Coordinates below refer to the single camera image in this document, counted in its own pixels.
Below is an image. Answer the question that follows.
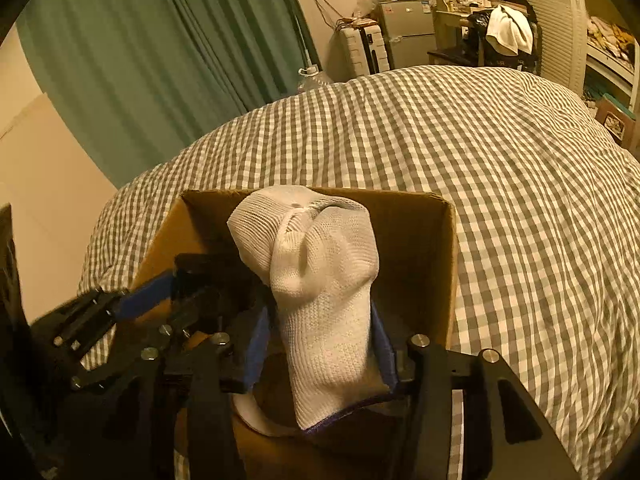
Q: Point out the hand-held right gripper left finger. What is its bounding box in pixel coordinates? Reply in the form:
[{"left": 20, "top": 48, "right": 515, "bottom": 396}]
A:
[{"left": 141, "top": 305, "right": 275, "bottom": 480}]

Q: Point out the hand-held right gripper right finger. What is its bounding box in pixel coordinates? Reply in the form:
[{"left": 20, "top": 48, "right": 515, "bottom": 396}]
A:
[{"left": 369, "top": 303, "right": 582, "bottom": 480}]

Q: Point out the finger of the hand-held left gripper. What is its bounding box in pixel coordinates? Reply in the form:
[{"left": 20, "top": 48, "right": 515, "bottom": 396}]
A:
[
  {"left": 171, "top": 253, "right": 269, "bottom": 347},
  {"left": 29, "top": 269, "right": 176, "bottom": 395}
]

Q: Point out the white knitted sock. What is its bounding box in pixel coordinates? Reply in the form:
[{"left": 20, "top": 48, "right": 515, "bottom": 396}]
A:
[{"left": 227, "top": 184, "right": 399, "bottom": 431}]

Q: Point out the brown cardboard box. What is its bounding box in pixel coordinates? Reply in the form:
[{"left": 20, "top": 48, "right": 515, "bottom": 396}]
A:
[{"left": 131, "top": 187, "right": 459, "bottom": 480}]

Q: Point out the grey checked duvet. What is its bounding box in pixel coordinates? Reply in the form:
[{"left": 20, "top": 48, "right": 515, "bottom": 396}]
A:
[{"left": 76, "top": 65, "right": 640, "bottom": 480}]

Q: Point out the clear plastic water bottle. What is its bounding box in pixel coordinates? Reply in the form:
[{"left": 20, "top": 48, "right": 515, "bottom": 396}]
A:
[{"left": 298, "top": 64, "right": 335, "bottom": 95}]

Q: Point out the green curtain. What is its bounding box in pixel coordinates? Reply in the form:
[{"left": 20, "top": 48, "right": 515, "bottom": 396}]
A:
[{"left": 16, "top": 0, "right": 321, "bottom": 189}]

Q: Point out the white suitcase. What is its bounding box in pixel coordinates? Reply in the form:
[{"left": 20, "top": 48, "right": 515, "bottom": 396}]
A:
[{"left": 341, "top": 25, "right": 392, "bottom": 80}]

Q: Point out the clear plastic bag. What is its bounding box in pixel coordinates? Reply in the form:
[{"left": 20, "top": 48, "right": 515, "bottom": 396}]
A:
[{"left": 349, "top": 0, "right": 382, "bottom": 23}]

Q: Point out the silver small fridge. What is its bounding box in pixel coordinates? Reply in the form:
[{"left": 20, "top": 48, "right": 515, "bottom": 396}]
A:
[{"left": 378, "top": 0, "right": 440, "bottom": 70}]

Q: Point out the framed picture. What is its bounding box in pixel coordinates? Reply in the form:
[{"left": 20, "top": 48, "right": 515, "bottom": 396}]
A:
[{"left": 594, "top": 94, "right": 630, "bottom": 148}]

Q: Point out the dark chair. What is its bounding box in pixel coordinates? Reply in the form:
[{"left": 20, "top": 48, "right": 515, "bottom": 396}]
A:
[{"left": 461, "top": 0, "right": 544, "bottom": 77}]

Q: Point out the chair with draped clothes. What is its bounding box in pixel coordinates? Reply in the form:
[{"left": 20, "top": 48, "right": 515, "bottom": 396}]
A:
[{"left": 433, "top": 0, "right": 531, "bottom": 67}]

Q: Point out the white towel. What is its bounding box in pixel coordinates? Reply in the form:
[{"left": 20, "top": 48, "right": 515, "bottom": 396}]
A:
[{"left": 486, "top": 5, "right": 535, "bottom": 56}]

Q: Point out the white louvred wardrobe door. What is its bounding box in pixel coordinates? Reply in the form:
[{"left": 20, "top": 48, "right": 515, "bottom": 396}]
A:
[{"left": 513, "top": 0, "right": 589, "bottom": 95}]

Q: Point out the white shelf unit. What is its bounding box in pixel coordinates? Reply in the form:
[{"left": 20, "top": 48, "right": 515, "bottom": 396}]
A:
[{"left": 580, "top": 0, "right": 640, "bottom": 111}]

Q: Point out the black wall cable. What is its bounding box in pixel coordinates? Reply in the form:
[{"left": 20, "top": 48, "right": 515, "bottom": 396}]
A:
[{"left": 306, "top": 0, "right": 351, "bottom": 31}]

